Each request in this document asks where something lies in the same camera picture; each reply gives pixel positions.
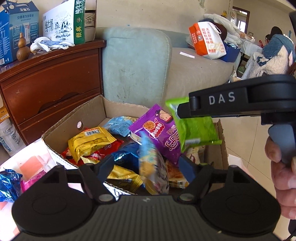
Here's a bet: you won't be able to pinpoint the green snack packet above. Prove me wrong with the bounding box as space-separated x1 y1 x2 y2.
166 97 222 153

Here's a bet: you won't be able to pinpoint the blue product box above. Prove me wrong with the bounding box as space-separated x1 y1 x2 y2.
1 1 39 66

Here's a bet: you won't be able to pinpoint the shiny blue snack bag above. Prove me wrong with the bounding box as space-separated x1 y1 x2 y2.
0 169 22 202

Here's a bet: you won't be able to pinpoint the red snack packet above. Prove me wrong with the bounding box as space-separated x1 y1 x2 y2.
61 139 125 167

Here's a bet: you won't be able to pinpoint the magenta snack packet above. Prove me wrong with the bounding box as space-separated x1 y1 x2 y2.
21 170 46 193

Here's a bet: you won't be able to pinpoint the stacked grey white box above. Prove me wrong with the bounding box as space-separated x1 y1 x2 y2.
84 0 96 42

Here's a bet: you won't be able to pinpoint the white woven sack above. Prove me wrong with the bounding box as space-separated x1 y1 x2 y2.
1 118 26 157

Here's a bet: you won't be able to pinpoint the white blue snack packet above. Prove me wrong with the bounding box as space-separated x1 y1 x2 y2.
139 133 170 195

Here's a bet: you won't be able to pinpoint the purple snack bag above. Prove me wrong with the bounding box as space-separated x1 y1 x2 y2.
129 104 181 166

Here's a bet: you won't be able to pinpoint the cardboard milk box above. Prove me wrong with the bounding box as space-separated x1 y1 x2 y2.
41 94 230 195

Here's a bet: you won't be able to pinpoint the seated person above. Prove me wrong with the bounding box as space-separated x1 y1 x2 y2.
242 26 295 80

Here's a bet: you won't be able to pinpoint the light blue sofa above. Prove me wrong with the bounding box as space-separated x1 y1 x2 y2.
96 27 235 107

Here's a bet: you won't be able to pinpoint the person's right hand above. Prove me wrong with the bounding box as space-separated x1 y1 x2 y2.
265 137 295 220

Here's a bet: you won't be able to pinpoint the yellow snack packet with barcode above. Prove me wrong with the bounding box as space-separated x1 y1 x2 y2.
68 126 116 164

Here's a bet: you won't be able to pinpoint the white gloves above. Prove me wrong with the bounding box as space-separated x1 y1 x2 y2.
30 37 75 54

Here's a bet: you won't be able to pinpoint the white green milk carton box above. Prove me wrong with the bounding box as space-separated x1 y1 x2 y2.
43 0 85 45

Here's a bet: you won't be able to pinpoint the brown wooden nightstand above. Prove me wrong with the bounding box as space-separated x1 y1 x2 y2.
1 40 107 145

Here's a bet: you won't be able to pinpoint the bread snack packet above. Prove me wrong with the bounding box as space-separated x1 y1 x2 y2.
165 146 206 189

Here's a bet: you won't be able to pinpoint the small yellow snack packet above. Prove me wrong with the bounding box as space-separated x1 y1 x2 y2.
106 165 143 193

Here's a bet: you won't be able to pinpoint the light blue snack packet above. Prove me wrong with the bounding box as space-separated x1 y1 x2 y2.
103 116 138 137

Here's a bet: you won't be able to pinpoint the blue foil bag in box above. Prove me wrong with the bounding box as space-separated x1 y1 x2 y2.
112 143 140 174

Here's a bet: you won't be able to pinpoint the wooden gourd ornament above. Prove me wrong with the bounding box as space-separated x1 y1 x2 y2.
16 32 31 62

